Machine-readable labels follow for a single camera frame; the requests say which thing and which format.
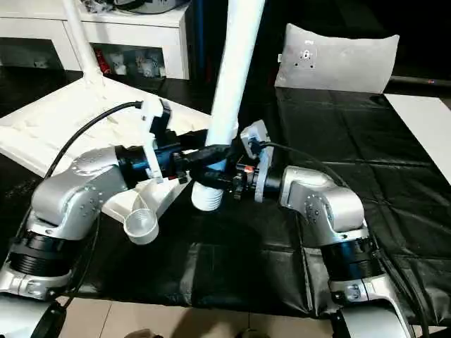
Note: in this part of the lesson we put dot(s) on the white plastic table leg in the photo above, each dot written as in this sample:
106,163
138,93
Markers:
236,70
82,42

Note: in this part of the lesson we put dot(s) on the white plastic table top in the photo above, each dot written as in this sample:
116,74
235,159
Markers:
53,123

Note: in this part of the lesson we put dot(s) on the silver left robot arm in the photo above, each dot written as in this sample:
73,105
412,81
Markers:
77,190

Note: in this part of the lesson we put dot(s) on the black mat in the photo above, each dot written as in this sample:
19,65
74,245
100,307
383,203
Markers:
352,158

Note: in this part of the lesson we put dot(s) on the black case with gold label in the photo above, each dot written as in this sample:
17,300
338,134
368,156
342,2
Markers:
275,42

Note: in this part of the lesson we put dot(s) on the grey pillow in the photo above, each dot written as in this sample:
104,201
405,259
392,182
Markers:
341,63

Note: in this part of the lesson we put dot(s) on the white flat board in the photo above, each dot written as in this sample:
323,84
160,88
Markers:
423,119

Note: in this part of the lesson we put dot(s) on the white glass-door cabinet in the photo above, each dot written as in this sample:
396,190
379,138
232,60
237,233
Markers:
35,28

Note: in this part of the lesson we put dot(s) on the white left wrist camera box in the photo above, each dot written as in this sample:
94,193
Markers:
151,141

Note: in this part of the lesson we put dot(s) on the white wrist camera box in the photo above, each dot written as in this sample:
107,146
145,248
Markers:
151,141
255,134

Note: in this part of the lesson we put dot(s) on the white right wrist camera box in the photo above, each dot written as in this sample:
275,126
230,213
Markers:
255,134

